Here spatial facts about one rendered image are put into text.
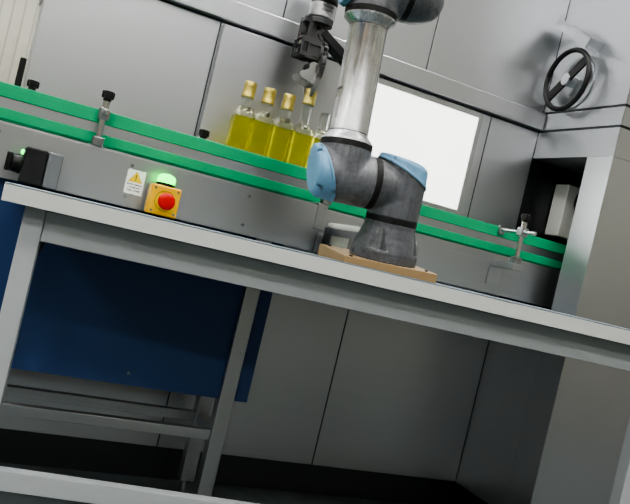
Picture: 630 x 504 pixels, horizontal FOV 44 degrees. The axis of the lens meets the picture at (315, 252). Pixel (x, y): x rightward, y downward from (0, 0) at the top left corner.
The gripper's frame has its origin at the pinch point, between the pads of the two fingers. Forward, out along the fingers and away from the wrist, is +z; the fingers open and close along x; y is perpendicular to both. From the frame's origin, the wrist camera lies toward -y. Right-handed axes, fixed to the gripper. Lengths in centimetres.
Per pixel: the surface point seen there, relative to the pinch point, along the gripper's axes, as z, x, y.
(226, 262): 49, 50, 28
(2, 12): -62, -346, 90
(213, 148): 23.5, 13.5, 26.9
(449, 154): 2, -12, -56
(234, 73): -1.2, -12.1, 19.4
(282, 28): -18.1, -12.8, 8.4
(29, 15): -65, -343, 74
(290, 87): -2.3, -12.1, 2.1
